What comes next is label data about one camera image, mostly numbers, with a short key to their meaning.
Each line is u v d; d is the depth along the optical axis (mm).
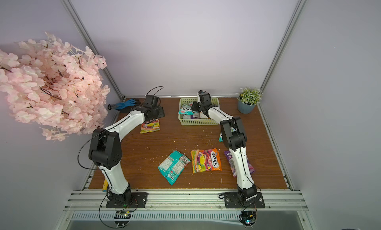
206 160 850
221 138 946
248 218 696
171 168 816
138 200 729
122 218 721
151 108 731
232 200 725
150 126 1004
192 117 1032
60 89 561
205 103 848
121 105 1138
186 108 1006
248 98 982
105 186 763
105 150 496
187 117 1030
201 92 968
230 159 852
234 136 612
